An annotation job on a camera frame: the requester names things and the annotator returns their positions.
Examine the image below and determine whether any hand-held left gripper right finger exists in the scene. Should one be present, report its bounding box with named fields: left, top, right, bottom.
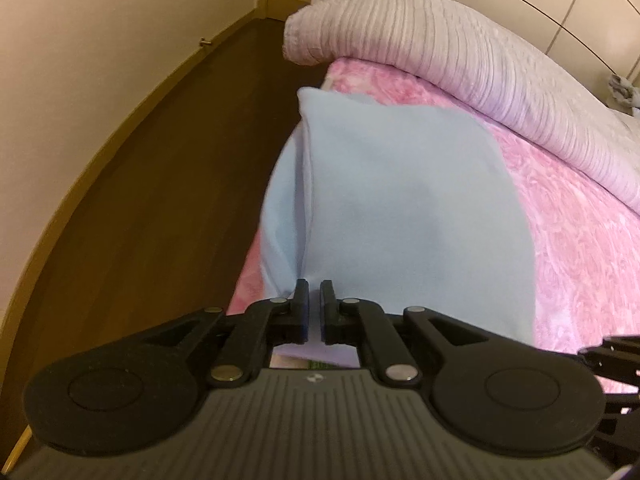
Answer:
left=320, top=280, right=493, bottom=386

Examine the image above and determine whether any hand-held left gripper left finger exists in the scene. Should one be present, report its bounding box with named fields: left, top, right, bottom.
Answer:
left=145, top=279, right=311, bottom=387

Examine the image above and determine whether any grey striped duvet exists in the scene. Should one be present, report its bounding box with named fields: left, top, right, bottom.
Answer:
left=282, top=0, right=640, bottom=212

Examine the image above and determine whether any grey crumpled cloth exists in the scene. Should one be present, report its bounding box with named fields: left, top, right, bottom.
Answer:
left=606, top=74, right=640, bottom=109

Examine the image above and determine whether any pink floral bed sheet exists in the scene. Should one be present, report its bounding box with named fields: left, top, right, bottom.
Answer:
left=227, top=56, right=640, bottom=402

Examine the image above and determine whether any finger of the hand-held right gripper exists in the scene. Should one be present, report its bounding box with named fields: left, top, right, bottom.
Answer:
left=576, top=334, right=640, bottom=387

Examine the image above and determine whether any light blue sweater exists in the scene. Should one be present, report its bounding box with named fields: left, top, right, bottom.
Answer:
left=260, top=86, right=539, bottom=369

